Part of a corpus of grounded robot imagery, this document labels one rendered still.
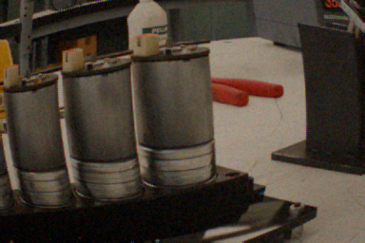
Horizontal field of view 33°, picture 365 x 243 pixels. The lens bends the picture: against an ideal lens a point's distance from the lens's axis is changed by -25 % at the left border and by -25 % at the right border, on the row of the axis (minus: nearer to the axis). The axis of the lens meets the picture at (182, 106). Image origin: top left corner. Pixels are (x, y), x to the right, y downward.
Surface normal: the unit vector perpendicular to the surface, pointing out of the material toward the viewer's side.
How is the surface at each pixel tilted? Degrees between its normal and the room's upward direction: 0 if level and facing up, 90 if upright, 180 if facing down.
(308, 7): 90
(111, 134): 90
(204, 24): 90
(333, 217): 0
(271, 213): 0
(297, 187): 0
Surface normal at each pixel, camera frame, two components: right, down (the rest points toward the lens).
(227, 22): 0.62, 0.11
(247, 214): -0.07, -0.98
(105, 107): 0.43, 0.14
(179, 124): 0.09, 0.18
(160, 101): -0.26, 0.20
